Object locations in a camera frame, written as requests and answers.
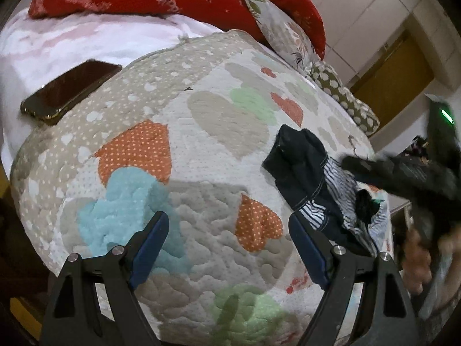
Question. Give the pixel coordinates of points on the white wardrobe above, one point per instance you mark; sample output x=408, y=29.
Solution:
x=356, y=30

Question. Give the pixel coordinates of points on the olive dotted bolster pillow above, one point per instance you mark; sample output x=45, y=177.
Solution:
x=325, y=76

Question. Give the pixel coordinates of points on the red pillow by wardrobe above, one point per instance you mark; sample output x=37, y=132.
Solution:
x=306, y=15

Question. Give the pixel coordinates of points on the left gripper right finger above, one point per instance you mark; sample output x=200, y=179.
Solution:
x=384, y=315

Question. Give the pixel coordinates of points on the person's hand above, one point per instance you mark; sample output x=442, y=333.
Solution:
x=416, y=264

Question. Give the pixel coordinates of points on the navy striped pants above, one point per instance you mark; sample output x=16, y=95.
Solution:
x=332, y=201

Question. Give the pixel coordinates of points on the heart pattern quilt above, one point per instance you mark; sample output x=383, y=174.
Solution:
x=185, y=130

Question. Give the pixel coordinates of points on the floral grey pillow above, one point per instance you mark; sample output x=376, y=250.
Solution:
x=284, y=35

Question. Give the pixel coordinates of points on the wooden door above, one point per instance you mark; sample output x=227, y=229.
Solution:
x=395, y=80

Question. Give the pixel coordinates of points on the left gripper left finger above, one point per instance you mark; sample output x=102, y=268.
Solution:
x=93, y=300

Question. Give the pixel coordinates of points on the white pink bed sheet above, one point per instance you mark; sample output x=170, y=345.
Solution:
x=34, y=52

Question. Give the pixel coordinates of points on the black smartphone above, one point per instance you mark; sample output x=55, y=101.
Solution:
x=52, y=101

